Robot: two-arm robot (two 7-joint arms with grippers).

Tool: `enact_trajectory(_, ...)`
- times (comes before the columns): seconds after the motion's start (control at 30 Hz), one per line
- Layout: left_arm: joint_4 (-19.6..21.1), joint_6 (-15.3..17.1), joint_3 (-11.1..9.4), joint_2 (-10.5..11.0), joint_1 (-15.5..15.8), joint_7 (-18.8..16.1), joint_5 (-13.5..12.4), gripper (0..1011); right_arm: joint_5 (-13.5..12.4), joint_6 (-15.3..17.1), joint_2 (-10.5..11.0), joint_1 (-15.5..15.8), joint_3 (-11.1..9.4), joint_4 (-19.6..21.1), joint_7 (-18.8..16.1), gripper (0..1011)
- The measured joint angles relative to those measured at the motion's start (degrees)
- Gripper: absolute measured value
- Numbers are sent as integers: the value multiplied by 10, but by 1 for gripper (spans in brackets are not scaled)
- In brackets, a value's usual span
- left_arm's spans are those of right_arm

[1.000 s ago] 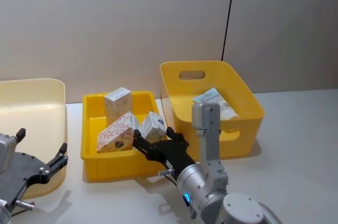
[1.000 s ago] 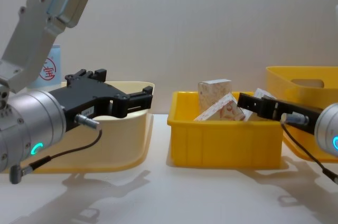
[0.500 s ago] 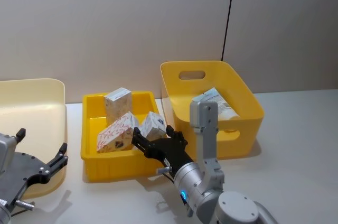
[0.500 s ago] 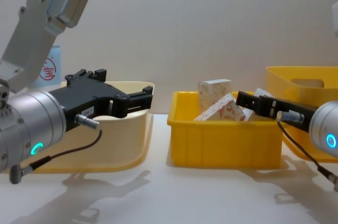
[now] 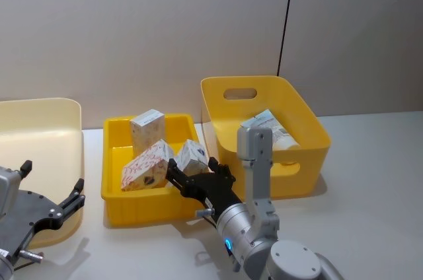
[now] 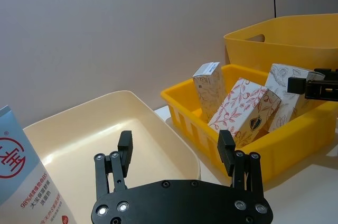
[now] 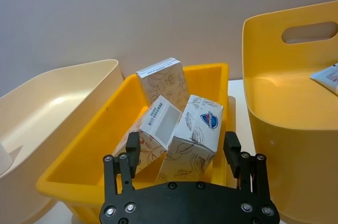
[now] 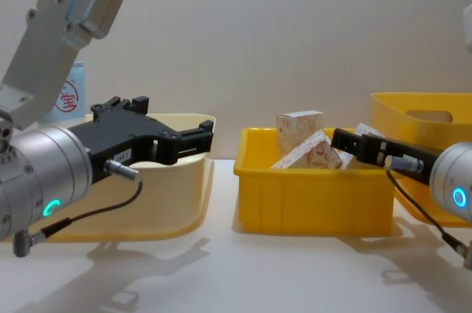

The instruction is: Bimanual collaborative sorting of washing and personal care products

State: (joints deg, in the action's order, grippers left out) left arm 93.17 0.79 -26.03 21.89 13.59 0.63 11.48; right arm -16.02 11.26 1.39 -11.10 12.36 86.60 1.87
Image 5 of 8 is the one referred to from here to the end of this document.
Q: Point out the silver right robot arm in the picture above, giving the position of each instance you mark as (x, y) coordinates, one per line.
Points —
(254, 227)

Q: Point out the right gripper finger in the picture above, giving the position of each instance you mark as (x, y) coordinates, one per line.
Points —
(222, 170)
(174, 176)

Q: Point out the white box with red leaves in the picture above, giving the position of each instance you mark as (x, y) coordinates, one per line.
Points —
(143, 169)

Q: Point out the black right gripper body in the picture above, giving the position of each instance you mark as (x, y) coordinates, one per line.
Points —
(206, 187)

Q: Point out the cream plastic bin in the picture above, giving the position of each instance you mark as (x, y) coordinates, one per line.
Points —
(43, 134)

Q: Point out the tall white floral box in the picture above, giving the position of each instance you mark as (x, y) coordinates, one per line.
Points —
(147, 134)

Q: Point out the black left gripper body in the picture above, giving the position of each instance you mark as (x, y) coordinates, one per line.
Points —
(33, 210)

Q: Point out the small white and blue box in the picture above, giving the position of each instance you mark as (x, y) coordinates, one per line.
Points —
(192, 158)

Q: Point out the white printed tube package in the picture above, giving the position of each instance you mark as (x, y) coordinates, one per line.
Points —
(281, 134)

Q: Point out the shallow yellow plastic tray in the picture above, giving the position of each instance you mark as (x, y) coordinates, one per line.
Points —
(145, 205)

